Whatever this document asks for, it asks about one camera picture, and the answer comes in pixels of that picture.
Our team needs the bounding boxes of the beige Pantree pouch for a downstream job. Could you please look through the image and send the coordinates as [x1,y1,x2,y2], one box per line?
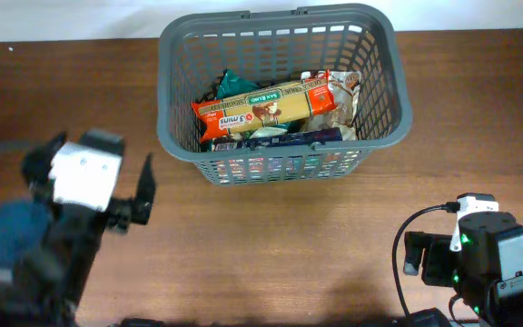
[301,71,362,141]

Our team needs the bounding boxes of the blue Kleenex tissue pack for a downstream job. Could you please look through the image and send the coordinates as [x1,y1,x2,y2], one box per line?
[209,127,342,152]

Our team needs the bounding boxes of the orange spaghetti packet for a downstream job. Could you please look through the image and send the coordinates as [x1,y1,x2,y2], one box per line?
[192,78,337,142]

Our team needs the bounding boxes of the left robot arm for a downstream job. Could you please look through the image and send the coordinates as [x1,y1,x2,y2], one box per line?
[0,130,156,326]

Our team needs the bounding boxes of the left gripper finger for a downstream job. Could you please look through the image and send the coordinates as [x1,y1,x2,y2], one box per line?
[135,154,156,205]
[21,131,67,175]

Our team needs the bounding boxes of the grey plastic slotted basket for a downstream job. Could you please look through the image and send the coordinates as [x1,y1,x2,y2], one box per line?
[156,4,412,185]

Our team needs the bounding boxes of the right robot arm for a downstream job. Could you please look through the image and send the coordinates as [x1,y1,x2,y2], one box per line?
[403,212,523,326]

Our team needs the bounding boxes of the dark green snack bag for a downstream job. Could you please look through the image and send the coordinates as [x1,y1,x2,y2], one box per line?
[200,68,290,152]

